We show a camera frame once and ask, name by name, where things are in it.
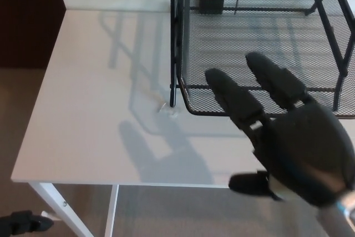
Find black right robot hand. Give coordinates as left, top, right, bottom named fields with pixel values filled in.
left=204, top=51, right=355, bottom=210

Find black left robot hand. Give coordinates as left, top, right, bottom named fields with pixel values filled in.
left=0, top=210, right=55, bottom=237

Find black mesh file tray layer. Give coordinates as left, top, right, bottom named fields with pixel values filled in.
left=176, top=0, right=355, bottom=120

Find clear tape scrap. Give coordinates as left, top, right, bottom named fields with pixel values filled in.
left=158, top=103, right=180, bottom=117

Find black rectangular label plate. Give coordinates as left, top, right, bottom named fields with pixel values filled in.
left=198, top=0, right=225, bottom=16

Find dark brown cabinet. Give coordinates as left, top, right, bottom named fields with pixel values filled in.
left=0, top=0, right=67, bottom=69

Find white metal table leg frame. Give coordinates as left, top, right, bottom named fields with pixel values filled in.
left=29, top=182, right=120, bottom=237

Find black metal file tray frame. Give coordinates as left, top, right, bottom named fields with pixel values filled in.
left=169, top=0, right=355, bottom=112

